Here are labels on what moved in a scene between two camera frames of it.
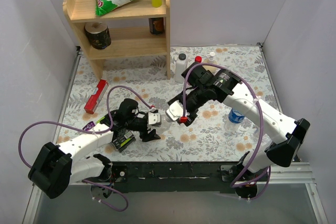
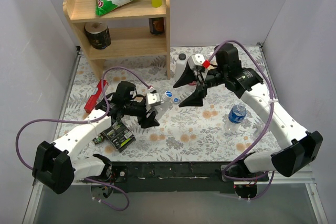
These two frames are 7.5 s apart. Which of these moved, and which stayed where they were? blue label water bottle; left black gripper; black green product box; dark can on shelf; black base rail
Moved: left black gripper
Stayed: blue label water bottle; black green product box; dark can on shelf; black base rail
